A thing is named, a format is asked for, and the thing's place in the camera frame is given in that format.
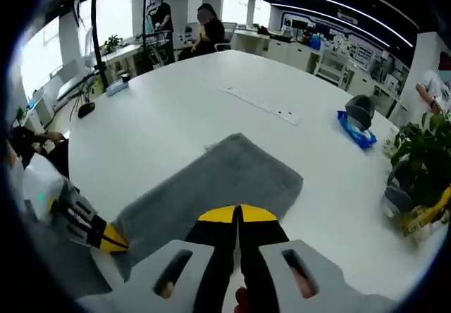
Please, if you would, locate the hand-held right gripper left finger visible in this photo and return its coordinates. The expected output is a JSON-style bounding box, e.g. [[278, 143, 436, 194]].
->
[[75, 205, 237, 313]]

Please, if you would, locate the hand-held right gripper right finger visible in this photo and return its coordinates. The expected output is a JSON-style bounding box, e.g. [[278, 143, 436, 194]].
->
[[238, 203, 392, 313]]

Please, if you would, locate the grey towel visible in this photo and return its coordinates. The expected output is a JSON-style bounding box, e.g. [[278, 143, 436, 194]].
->
[[111, 132, 304, 282]]

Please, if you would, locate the person's right hand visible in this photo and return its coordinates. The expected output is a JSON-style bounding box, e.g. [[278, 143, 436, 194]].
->
[[234, 286, 249, 313]]

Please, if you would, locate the person's grey clothing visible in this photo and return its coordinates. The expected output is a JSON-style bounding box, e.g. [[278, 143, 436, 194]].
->
[[27, 221, 113, 296]]

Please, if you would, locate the black oval object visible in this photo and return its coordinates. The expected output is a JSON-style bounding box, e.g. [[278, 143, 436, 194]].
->
[[77, 102, 97, 120]]

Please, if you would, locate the grey pot near plant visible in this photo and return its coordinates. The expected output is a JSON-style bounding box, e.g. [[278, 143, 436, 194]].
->
[[383, 160, 419, 219]]

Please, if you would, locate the blue wet wipes pack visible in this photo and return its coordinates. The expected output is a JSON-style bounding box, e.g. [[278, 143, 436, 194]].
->
[[336, 110, 378, 150]]

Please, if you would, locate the small green plant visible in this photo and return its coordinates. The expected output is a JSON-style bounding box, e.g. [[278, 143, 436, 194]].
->
[[104, 34, 123, 55]]

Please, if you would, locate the yellow bottle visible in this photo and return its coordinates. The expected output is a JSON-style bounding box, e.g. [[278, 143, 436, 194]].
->
[[401, 185, 451, 237]]

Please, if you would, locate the grey curved device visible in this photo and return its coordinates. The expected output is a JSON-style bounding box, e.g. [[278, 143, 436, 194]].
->
[[345, 94, 376, 131]]

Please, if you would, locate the green potted plant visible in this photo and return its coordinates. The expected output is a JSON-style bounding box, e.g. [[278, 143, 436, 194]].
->
[[390, 111, 451, 212]]

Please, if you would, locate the white chair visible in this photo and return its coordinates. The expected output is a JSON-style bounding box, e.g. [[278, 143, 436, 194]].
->
[[316, 50, 348, 85]]

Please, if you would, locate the row of white cabinets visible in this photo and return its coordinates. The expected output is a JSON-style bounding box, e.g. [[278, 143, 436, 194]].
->
[[232, 30, 388, 95]]

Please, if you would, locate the grey mesh office chair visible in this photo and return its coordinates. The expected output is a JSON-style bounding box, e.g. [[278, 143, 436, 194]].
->
[[214, 22, 238, 51]]

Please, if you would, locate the ceiling air conditioner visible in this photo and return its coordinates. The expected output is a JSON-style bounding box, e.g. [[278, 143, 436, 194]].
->
[[336, 9, 359, 23]]

